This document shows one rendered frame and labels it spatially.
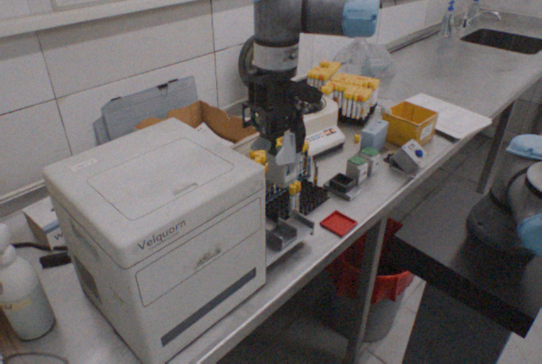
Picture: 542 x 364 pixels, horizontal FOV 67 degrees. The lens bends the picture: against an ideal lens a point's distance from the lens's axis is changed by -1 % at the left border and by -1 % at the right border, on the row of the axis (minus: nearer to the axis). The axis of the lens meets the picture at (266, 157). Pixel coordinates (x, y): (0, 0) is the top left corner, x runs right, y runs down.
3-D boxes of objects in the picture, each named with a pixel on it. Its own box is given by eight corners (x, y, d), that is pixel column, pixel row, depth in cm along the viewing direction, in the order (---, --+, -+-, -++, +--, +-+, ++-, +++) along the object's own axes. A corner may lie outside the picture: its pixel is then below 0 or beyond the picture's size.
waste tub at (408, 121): (413, 153, 132) (419, 125, 127) (377, 138, 140) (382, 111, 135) (434, 139, 140) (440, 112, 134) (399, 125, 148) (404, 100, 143)
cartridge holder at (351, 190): (350, 201, 111) (351, 190, 109) (322, 188, 116) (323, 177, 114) (360, 192, 114) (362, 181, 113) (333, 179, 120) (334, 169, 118)
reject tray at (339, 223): (341, 237, 99) (341, 234, 99) (318, 224, 103) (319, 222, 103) (357, 223, 103) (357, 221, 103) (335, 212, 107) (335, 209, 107)
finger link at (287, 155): (272, 182, 78) (265, 137, 75) (294, 170, 82) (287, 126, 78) (284, 186, 76) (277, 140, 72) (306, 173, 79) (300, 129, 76)
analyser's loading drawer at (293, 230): (250, 284, 85) (250, 266, 82) (229, 267, 89) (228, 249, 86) (313, 234, 97) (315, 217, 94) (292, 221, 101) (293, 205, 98)
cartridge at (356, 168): (357, 185, 117) (361, 166, 113) (344, 179, 120) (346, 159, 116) (366, 179, 119) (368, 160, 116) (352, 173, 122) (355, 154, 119)
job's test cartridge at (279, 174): (283, 189, 82) (284, 162, 79) (267, 179, 85) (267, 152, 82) (296, 180, 85) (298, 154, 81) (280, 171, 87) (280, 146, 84)
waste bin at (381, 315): (369, 373, 160) (388, 297, 137) (298, 317, 182) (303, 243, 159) (417, 314, 183) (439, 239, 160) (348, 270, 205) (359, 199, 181)
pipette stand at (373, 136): (374, 164, 126) (378, 135, 121) (353, 157, 130) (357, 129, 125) (388, 151, 133) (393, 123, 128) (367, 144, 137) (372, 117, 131)
